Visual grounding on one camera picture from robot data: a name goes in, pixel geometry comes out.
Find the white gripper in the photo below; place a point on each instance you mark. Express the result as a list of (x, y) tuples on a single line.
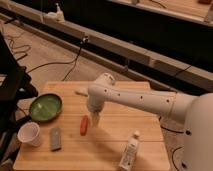
[(95, 106)]

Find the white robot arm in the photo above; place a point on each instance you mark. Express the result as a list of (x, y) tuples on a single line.
[(194, 112)]

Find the green ceramic bowl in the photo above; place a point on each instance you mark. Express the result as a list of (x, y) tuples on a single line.
[(46, 107)]

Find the grey rectangular sponge block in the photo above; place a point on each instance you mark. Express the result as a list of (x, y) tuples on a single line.
[(55, 139)]

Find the white squeeze bottle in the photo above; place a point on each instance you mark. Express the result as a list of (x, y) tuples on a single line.
[(130, 152)]

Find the white paper cup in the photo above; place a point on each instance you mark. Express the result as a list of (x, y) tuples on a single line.
[(30, 133)]

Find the white object on ledge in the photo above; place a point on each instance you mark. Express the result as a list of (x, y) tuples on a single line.
[(58, 15)]

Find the black chair frame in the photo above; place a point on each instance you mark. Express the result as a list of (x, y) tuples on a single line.
[(16, 86)]

